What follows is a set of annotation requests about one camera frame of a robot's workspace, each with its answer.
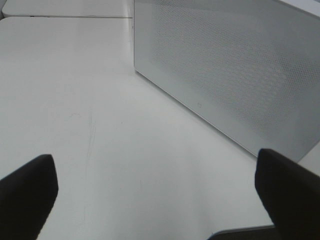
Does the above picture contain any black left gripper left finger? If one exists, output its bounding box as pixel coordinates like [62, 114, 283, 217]
[0, 154, 59, 240]

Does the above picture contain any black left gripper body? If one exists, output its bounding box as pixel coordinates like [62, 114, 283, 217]
[209, 225, 278, 240]

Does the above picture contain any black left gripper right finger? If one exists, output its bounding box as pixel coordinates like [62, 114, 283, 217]
[254, 148, 320, 240]

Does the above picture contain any white microwave door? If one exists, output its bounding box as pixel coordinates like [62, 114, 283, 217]
[134, 0, 320, 162]

